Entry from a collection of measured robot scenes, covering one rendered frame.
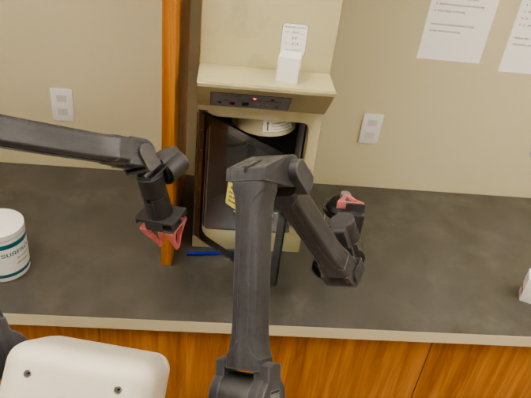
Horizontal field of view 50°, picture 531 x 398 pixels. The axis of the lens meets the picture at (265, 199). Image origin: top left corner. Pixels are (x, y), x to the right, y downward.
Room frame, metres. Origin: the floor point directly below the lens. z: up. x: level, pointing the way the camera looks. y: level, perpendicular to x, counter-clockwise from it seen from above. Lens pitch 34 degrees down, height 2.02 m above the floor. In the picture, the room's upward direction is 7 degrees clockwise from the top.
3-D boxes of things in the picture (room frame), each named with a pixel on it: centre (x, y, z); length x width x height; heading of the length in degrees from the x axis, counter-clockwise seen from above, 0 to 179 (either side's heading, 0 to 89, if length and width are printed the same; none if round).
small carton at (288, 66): (1.28, -0.02, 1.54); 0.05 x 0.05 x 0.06; 85
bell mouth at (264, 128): (1.43, 0.03, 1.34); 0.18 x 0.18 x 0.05
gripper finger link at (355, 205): (1.19, -0.21, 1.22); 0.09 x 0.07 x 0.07; 3
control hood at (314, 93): (1.28, 0.03, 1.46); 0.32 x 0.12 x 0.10; 96
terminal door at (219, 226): (1.21, 0.07, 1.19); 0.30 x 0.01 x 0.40; 53
